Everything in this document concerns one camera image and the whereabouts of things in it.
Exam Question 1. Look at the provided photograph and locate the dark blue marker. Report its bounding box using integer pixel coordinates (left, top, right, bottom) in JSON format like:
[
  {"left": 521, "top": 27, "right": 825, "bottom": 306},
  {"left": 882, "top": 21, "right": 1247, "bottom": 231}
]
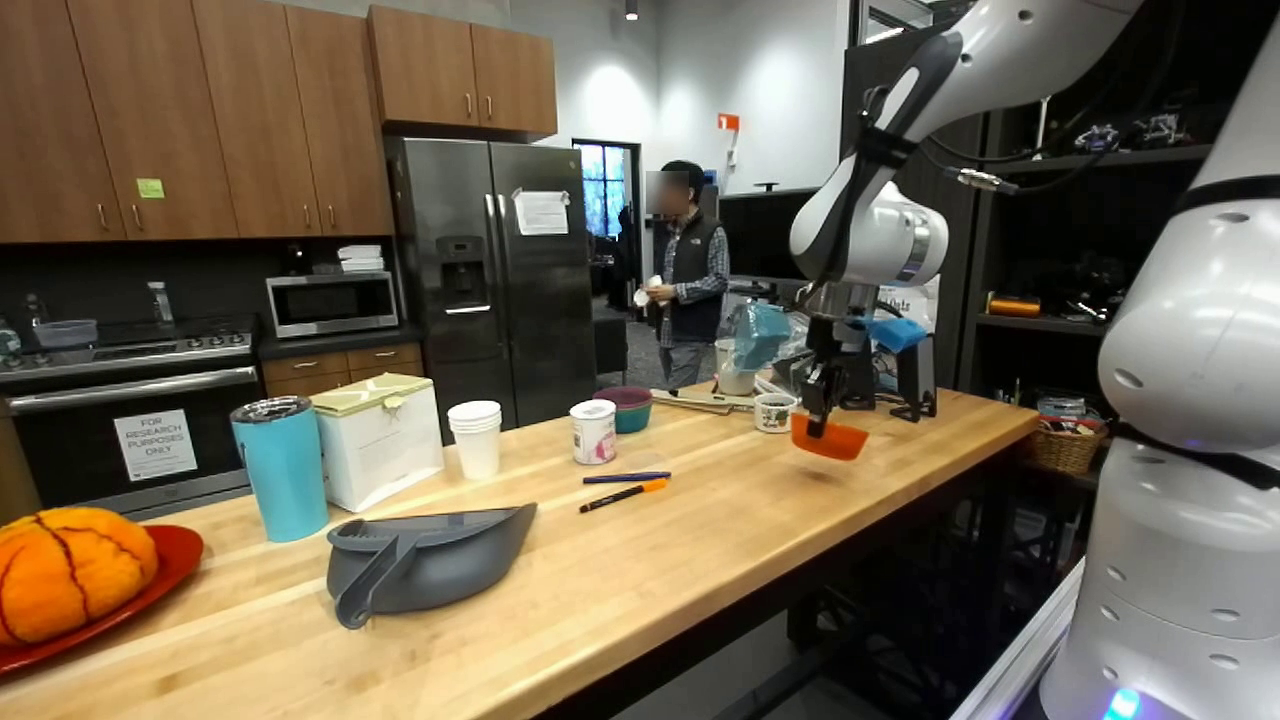
[{"left": 580, "top": 469, "right": 678, "bottom": 490}]

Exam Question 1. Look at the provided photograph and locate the small white printed cup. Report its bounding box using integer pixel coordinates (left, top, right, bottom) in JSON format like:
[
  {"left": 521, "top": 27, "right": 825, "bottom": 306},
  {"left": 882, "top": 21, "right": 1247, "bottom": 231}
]
[{"left": 753, "top": 389, "right": 799, "bottom": 435}]

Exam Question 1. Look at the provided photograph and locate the stainless steel refrigerator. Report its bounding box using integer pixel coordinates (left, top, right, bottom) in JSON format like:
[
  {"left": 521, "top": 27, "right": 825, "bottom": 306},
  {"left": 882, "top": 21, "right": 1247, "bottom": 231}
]
[{"left": 385, "top": 128, "right": 601, "bottom": 434}]

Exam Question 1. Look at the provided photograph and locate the orange bowl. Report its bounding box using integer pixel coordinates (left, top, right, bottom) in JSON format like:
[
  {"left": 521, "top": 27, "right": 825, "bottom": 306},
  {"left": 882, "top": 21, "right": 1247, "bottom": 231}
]
[{"left": 790, "top": 410, "right": 874, "bottom": 464}]

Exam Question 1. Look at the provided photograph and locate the teal and maroon bowl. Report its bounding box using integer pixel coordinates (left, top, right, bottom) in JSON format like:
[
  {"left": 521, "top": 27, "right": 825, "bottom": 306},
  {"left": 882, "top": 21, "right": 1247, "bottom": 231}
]
[{"left": 601, "top": 383, "right": 656, "bottom": 435}]

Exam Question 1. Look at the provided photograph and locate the teal tumbler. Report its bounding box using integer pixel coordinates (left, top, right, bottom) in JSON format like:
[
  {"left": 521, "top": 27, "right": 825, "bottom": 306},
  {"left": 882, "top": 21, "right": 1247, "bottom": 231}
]
[{"left": 229, "top": 394, "right": 331, "bottom": 545}]

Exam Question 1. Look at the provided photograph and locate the woven basket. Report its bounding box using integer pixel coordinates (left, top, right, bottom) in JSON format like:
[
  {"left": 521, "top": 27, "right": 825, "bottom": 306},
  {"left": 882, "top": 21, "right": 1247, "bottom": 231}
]
[{"left": 1020, "top": 412, "right": 1111, "bottom": 480}]

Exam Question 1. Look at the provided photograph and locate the white box with green lid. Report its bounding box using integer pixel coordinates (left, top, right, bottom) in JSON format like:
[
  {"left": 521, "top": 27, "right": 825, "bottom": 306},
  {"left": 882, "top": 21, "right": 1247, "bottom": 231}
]
[{"left": 309, "top": 370, "right": 447, "bottom": 517}]

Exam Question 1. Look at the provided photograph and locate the orange pumpkin plush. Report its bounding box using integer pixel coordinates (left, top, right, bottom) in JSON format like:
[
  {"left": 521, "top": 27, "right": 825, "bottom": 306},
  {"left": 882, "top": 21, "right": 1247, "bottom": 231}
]
[{"left": 0, "top": 503, "right": 165, "bottom": 648}]

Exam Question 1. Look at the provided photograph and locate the plain white cup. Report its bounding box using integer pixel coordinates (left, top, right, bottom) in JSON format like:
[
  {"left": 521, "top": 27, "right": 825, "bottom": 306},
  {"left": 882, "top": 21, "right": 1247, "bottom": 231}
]
[{"left": 443, "top": 396, "right": 509, "bottom": 484}]

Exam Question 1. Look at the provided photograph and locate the white paper sheet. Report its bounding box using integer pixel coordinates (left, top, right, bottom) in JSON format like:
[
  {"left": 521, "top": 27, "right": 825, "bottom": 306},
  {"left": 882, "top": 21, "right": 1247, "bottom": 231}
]
[{"left": 509, "top": 188, "right": 575, "bottom": 239}]

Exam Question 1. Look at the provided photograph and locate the red plate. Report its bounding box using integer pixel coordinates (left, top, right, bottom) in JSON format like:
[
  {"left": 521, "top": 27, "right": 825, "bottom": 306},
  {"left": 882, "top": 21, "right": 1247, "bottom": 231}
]
[{"left": 0, "top": 522, "right": 207, "bottom": 681}]

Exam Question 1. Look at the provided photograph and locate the white cup with red print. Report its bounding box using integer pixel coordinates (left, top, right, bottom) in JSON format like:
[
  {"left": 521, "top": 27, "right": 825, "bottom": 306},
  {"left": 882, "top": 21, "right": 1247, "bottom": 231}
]
[{"left": 570, "top": 396, "right": 624, "bottom": 469}]

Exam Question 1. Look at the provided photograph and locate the silver microwave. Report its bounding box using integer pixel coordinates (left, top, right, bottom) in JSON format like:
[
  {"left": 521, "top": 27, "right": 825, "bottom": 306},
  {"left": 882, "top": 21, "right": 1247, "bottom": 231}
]
[{"left": 259, "top": 270, "right": 404, "bottom": 343}]

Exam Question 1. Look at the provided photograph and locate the dark shelf unit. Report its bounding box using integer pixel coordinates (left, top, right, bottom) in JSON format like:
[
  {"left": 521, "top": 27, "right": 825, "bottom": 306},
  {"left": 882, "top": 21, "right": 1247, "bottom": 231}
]
[{"left": 957, "top": 51, "right": 1216, "bottom": 415}]

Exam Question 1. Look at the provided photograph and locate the stack of white dishes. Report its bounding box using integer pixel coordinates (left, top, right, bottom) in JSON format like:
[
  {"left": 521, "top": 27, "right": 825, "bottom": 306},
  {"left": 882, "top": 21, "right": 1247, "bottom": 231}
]
[{"left": 331, "top": 239, "right": 390, "bottom": 282}]

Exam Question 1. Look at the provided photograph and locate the brown base cabinet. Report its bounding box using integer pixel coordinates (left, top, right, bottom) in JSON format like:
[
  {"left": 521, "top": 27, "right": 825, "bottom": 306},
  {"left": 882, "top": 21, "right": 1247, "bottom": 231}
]
[{"left": 258, "top": 336, "right": 427, "bottom": 401}]

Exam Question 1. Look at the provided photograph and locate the small brown wall cabinet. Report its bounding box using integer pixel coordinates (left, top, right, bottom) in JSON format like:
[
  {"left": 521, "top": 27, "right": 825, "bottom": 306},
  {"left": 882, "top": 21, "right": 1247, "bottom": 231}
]
[{"left": 368, "top": 5, "right": 559, "bottom": 145}]

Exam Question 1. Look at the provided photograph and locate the black oven range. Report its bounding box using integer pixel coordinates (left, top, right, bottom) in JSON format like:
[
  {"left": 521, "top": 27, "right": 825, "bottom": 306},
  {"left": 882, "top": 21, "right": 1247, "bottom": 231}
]
[{"left": 0, "top": 317, "right": 269, "bottom": 517}]

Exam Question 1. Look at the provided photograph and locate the black pen with orange end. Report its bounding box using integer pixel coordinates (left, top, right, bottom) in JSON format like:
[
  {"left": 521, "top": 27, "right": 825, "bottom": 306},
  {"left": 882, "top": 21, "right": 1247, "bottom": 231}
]
[{"left": 575, "top": 477, "right": 674, "bottom": 517}]

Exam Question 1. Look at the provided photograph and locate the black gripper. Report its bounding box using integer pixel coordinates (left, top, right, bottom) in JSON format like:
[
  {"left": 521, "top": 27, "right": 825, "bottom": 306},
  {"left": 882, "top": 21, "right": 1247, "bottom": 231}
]
[{"left": 796, "top": 277, "right": 877, "bottom": 442}]

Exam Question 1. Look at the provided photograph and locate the large brown wall cabinet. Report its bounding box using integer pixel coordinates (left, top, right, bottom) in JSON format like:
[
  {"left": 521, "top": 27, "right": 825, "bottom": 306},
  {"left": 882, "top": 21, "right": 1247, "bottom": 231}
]
[{"left": 0, "top": 0, "right": 396, "bottom": 247}]

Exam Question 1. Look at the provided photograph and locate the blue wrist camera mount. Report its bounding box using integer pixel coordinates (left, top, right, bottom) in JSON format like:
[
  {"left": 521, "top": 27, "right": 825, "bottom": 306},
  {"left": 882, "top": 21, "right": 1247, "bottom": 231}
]
[{"left": 857, "top": 314, "right": 932, "bottom": 356}]

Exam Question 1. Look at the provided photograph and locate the clear plastic bag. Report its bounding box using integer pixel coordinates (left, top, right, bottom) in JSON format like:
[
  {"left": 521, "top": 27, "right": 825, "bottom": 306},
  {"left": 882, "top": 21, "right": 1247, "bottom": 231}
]
[{"left": 716, "top": 297, "right": 813, "bottom": 405}]

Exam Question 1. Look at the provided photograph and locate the person in dark vest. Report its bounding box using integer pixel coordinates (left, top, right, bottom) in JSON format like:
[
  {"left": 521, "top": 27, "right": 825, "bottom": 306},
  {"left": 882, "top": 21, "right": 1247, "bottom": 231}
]
[{"left": 637, "top": 157, "right": 737, "bottom": 394}]

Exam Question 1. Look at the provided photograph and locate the white sign on oven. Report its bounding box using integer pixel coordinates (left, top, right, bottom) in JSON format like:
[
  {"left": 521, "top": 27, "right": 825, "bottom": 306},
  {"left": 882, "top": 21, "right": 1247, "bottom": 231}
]
[{"left": 108, "top": 405, "right": 201, "bottom": 490}]

